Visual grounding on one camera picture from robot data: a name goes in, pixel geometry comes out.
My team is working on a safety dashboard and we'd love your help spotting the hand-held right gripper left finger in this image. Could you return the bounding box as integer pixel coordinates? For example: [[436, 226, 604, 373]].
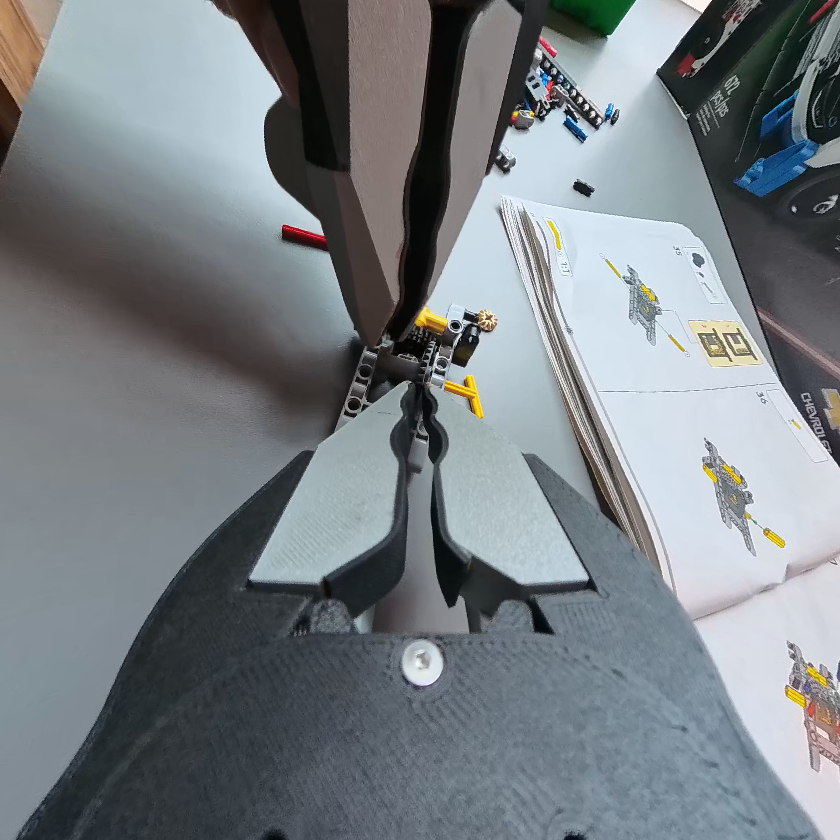
[[248, 382, 417, 616]]

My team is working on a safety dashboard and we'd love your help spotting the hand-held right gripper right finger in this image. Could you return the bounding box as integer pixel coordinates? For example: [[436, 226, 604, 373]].
[[427, 384, 591, 619]]

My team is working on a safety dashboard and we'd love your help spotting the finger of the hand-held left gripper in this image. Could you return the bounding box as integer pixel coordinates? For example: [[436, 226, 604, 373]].
[[392, 0, 525, 337], [333, 0, 434, 347]]

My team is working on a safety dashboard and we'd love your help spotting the grey lego frame assembly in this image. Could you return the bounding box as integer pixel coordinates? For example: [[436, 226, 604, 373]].
[[335, 303, 483, 475]]

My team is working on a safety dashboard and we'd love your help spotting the pile of loose lego pieces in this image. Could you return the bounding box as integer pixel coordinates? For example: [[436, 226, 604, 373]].
[[512, 36, 621, 142]]

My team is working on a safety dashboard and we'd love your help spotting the lego instruction booklet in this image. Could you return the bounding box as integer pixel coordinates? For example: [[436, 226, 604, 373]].
[[500, 195, 840, 840]]

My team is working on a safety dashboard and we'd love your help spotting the black lego set box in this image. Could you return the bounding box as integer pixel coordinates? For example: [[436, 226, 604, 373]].
[[656, 0, 840, 473]]

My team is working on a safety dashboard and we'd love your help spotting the green plastic bin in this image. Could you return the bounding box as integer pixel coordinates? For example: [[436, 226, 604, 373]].
[[550, 0, 637, 37]]

